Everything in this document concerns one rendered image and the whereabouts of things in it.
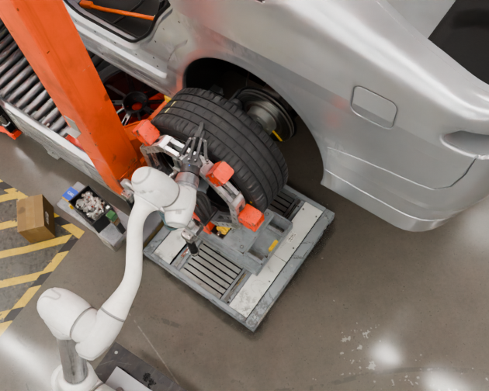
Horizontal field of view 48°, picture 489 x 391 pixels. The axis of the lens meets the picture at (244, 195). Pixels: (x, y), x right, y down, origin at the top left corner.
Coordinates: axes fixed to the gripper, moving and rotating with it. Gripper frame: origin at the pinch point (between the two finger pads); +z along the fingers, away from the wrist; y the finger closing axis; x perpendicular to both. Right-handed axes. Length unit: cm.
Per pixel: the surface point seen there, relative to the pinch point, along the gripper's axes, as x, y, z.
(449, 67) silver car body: 54, 81, 4
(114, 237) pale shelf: -77, -47, -26
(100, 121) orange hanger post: -7.1, -44.2, 1.2
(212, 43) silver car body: 16.6, -0.8, 30.7
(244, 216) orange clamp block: -28.6, 21.5, -21.2
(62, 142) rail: -89, -98, 29
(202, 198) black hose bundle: -14.4, 4.9, -22.4
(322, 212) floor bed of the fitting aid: -111, 59, 22
